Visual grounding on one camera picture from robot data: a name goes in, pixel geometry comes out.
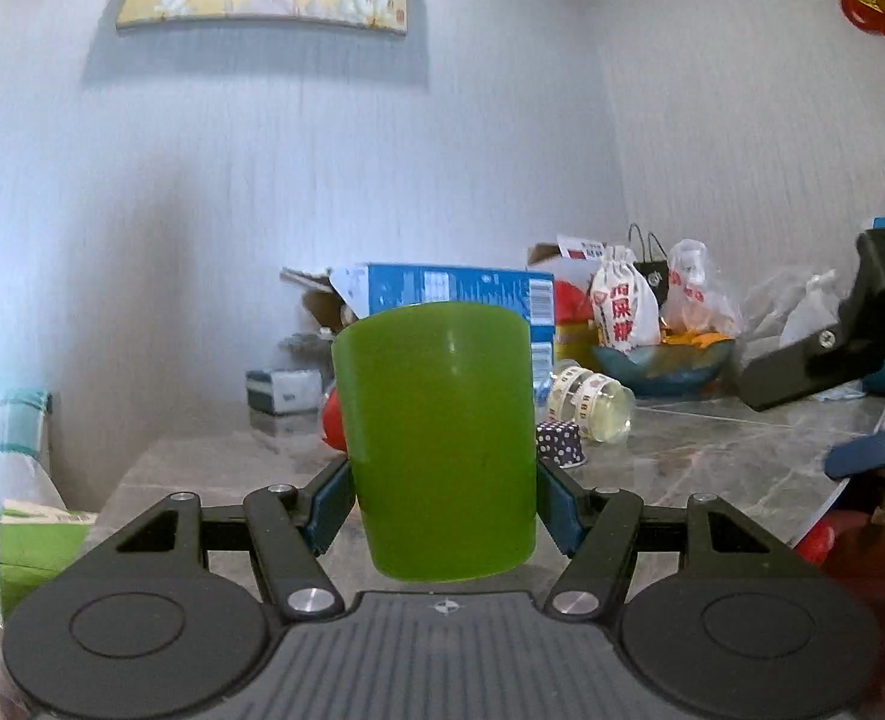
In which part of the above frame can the clear plastic bottle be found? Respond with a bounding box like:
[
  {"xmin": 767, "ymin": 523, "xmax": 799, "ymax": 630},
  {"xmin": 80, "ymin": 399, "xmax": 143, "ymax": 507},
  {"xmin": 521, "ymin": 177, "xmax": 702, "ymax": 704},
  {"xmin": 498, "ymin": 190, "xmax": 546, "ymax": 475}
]
[{"xmin": 546, "ymin": 360, "xmax": 636, "ymax": 444}]

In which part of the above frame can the blue cardboard box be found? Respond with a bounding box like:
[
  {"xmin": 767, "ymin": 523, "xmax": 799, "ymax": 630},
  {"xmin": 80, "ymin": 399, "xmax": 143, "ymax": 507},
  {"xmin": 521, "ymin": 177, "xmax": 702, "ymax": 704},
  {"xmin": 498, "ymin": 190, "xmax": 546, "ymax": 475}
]
[{"xmin": 329, "ymin": 262, "xmax": 557, "ymax": 400}]

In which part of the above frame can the crumpled clear plastic bag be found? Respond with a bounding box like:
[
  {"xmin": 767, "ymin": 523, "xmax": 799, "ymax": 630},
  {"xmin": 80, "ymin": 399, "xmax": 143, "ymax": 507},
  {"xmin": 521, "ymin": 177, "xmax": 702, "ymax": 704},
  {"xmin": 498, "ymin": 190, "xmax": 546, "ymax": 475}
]
[{"xmin": 740, "ymin": 268, "xmax": 863, "ymax": 365}]

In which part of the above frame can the blue ceramic bowl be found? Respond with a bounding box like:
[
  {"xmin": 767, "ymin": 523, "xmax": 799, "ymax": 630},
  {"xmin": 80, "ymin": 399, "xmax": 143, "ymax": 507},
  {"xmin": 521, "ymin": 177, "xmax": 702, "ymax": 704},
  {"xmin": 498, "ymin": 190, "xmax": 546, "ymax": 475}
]
[{"xmin": 591, "ymin": 336, "xmax": 737, "ymax": 399}]

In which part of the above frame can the white box red label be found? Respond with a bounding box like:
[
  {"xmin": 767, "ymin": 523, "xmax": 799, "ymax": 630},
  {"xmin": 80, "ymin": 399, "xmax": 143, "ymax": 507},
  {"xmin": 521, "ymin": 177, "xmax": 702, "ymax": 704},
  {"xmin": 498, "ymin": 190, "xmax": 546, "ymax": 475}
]
[{"xmin": 557, "ymin": 234, "xmax": 610, "ymax": 265}]

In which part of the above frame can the red round object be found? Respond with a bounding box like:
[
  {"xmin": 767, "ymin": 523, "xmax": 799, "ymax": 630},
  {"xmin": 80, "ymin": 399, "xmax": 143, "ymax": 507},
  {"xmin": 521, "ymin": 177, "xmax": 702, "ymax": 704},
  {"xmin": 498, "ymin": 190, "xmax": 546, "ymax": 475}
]
[{"xmin": 320, "ymin": 388, "xmax": 350, "ymax": 456}]

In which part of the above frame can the purple dotted paper cup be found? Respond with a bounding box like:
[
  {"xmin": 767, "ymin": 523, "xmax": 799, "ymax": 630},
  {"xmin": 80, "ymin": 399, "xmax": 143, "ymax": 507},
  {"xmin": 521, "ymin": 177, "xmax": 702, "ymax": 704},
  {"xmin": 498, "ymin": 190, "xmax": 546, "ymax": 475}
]
[{"xmin": 536, "ymin": 421, "xmax": 588, "ymax": 469}]

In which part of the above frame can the brown cardboard box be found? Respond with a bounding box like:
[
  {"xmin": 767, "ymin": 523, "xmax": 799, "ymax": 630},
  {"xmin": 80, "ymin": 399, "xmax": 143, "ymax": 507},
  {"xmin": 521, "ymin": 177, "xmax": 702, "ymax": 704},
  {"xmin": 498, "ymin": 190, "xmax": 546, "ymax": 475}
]
[{"xmin": 280, "ymin": 266, "xmax": 355, "ymax": 334}]

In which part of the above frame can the red cloth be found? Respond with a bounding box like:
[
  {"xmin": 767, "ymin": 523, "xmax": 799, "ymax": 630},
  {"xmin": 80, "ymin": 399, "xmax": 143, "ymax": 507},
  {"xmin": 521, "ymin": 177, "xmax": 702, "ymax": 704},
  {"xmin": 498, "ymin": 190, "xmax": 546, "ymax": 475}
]
[{"xmin": 793, "ymin": 491, "xmax": 885, "ymax": 720}]

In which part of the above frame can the clear plastic bag red print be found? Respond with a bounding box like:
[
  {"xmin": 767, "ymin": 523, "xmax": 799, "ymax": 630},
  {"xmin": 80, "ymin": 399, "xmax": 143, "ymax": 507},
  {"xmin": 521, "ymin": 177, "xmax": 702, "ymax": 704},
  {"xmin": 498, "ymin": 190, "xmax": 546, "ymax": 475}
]
[{"xmin": 662, "ymin": 239, "xmax": 745, "ymax": 340}]

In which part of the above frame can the green plastic cup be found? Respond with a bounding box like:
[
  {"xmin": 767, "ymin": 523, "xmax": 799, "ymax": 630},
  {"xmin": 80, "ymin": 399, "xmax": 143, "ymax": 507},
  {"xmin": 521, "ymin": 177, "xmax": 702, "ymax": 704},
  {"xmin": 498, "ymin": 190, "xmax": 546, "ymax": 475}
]
[{"xmin": 330, "ymin": 300, "xmax": 540, "ymax": 584}]

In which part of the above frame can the green tissue box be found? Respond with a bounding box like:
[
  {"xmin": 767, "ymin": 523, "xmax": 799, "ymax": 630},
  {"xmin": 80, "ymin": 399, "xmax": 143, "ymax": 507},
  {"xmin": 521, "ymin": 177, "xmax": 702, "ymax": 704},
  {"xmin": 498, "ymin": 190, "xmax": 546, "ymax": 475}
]
[{"xmin": 0, "ymin": 498, "xmax": 100, "ymax": 617}]

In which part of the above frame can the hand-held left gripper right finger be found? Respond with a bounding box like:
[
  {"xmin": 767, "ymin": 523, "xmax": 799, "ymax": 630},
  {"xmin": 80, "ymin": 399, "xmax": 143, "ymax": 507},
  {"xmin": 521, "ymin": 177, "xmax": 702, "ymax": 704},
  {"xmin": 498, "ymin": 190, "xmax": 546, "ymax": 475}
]
[{"xmin": 536, "ymin": 460, "xmax": 814, "ymax": 622}]

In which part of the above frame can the black paper bag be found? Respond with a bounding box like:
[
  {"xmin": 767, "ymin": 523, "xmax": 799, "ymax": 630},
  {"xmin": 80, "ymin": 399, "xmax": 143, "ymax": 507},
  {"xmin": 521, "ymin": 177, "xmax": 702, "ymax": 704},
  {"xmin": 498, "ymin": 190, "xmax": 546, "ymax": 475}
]
[{"xmin": 628, "ymin": 223, "xmax": 673, "ymax": 310}]

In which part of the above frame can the white drawstring pouch red print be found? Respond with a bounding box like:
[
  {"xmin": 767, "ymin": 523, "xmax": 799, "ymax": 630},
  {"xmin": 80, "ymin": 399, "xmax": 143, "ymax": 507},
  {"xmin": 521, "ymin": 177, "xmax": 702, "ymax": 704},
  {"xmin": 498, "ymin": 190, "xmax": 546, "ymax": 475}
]
[{"xmin": 590, "ymin": 245, "xmax": 663, "ymax": 356}]

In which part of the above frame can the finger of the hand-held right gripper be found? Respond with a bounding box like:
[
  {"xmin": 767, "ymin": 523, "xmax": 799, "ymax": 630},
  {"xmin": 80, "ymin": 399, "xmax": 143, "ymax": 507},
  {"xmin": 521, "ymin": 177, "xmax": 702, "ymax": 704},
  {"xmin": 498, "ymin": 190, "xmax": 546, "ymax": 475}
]
[
  {"xmin": 735, "ymin": 226, "xmax": 885, "ymax": 412},
  {"xmin": 824, "ymin": 424, "xmax": 885, "ymax": 479}
]

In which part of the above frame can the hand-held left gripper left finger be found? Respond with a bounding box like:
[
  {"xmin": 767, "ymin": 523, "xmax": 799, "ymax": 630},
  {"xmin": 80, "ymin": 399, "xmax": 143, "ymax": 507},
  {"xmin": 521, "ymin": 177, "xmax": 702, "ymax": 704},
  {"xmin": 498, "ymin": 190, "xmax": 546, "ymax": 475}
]
[{"xmin": 88, "ymin": 457, "xmax": 358, "ymax": 623}]

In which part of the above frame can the small grey box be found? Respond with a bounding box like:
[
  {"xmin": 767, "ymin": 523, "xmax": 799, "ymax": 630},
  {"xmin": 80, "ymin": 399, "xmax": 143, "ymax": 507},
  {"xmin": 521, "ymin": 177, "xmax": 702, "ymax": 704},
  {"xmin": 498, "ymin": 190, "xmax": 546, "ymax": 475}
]
[{"xmin": 245, "ymin": 367, "xmax": 325, "ymax": 416}]

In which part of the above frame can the red and yellow package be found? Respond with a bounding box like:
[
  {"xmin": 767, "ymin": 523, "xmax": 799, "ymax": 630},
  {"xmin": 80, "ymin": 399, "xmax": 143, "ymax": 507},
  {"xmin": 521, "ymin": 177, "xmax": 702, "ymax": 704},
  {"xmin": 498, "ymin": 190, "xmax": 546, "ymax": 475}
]
[{"xmin": 553, "ymin": 277, "xmax": 602, "ymax": 370}]

